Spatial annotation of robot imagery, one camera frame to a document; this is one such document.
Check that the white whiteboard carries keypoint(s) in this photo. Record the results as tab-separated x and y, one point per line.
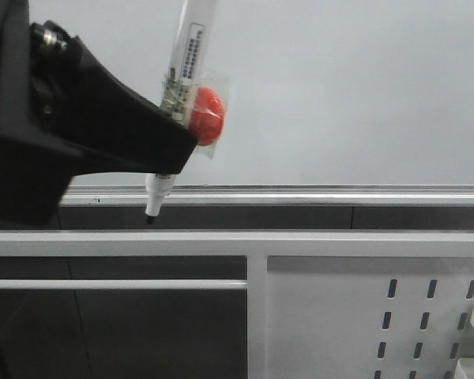
342	93

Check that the red round magnet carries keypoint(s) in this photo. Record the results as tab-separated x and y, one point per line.
208	112

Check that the white metal frame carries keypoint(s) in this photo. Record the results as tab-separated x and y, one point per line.
255	247

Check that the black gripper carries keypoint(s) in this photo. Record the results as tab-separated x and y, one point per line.
62	114

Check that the aluminium whiteboard tray rail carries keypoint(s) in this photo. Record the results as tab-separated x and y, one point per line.
375	195

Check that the white whiteboard marker pen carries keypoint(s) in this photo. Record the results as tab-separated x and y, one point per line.
187	57

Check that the white perforated panel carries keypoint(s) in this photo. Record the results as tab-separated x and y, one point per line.
365	317

